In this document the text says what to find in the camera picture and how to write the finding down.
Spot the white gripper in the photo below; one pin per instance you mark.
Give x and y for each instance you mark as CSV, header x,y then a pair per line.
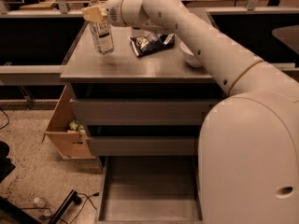
x,y
112,11

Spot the clear plastic water bottle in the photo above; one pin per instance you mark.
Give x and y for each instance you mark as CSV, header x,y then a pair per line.
x,y
101,32

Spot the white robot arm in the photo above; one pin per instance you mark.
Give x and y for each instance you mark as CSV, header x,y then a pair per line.
x,y
249,143

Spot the grey drawer cabinet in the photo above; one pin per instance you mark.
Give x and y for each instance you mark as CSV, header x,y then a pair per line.
x,y
163,75

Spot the grey top drawer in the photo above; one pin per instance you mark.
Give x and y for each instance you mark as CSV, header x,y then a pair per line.
x,y
141,112

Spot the grey middle drawer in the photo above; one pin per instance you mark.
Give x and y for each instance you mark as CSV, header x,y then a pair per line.
x,y
143,146

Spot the grey open bottom drawer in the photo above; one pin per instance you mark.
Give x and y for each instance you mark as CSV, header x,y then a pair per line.
x,y
149,190

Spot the dark blue chip bag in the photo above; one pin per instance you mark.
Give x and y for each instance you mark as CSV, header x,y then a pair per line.
x,y
151,43

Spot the white bowl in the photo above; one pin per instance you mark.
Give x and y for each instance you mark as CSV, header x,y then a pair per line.
x,y
188,56

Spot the green yellow snack bag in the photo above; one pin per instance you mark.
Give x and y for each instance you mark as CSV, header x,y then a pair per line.
x,y
74,125

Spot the cardboard box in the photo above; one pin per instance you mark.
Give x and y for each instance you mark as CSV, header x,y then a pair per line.
x,y
70,144

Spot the black stand foot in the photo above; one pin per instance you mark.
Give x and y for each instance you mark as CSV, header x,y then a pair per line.
x,y
20,217

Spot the grey left side rail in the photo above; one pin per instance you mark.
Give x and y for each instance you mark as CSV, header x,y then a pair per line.
x,y
15,75

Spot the grey rail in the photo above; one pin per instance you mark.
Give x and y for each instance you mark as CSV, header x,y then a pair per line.
x,y
290,69
15,75

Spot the grey right side rail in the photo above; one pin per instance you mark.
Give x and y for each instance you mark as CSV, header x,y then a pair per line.
x,y
290,69

